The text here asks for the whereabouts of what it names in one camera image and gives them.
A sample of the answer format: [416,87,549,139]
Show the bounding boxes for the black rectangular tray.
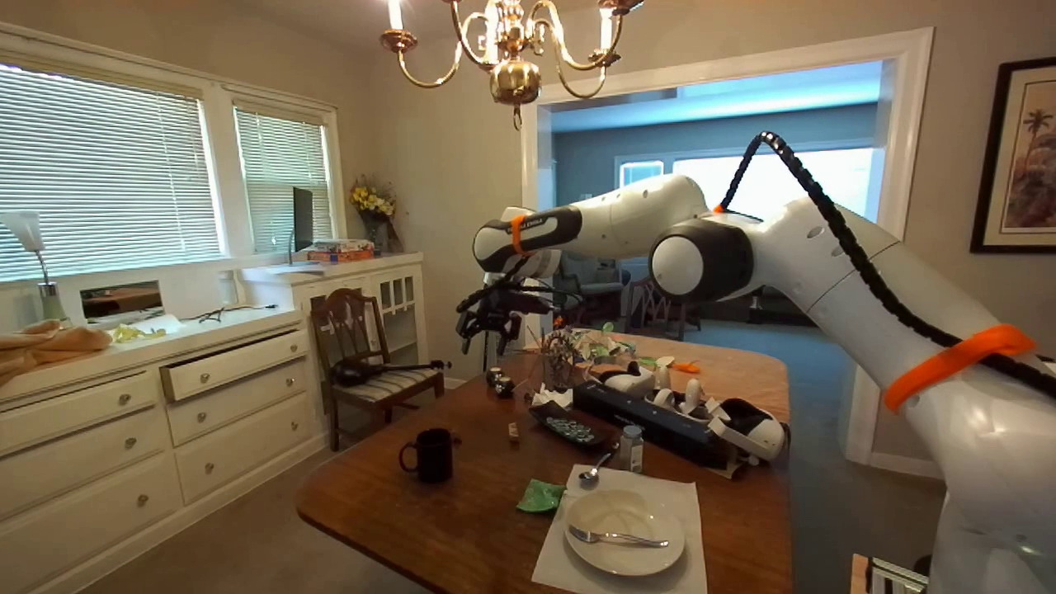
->
[532,395,621,454]

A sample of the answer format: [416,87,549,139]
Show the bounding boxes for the narrow white window blind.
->
[234,104,337,260]

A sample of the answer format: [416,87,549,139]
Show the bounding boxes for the brown paper bag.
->
[0,320,111,390]

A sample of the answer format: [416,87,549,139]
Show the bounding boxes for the silver spoon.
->
[575,446,621,490]

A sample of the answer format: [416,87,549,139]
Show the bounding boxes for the black cable chain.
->
[713,130,1056,402]

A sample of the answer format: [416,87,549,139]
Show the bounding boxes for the wire basket with colourful items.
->
[540,323,645,390]

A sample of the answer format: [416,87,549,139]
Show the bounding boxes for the black violin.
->
[331,353,451,390]

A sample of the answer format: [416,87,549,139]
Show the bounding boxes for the white crumpled cloth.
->
[529,383,576,412]

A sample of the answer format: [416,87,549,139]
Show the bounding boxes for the white placemat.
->
[529,462,709,594]

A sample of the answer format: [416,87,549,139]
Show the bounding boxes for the green folded cloth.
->
[515,475,569,517]

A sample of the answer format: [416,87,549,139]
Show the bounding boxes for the white flower in glass vase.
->
[8,210,65,325]

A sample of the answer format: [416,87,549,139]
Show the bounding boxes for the black mug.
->
[395,424,460,489]

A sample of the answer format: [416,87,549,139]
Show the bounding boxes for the glass shaker with metal lid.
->
[613,421,649,475]

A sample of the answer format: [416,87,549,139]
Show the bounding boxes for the wide white window blind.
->
[0,62,225,284]

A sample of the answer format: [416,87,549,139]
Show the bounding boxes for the small black gadget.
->
[484,364,519,402]

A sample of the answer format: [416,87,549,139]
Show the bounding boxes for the brass chandelier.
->
[377,0,654,114]

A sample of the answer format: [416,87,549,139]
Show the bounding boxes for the pile of blue glass pebbles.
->
[543,412,603,446]

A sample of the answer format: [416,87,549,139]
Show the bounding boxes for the white dresser with drawers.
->
[0,308,328,594]

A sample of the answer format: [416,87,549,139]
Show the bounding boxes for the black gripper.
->
[451,271,549,358]

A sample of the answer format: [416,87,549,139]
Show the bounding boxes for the silver fork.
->
[565,521,672,550]

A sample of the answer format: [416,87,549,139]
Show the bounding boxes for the dark wooden chair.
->
[306,286,448,452]

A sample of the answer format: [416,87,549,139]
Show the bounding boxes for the black framed picture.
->
[968,57,1056,256]

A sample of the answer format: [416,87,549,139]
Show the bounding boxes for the orange cable strap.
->
[506,210,533,260]
[882,320,1041,414]

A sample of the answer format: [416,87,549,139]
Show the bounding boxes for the yellow flowers in dark vase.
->
[346,179,401,256]

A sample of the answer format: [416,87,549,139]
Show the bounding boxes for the white round plate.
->
[560,484,689,581]

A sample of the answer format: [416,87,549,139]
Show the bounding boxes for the white glass-door cabinet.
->
[244,251,429,390]

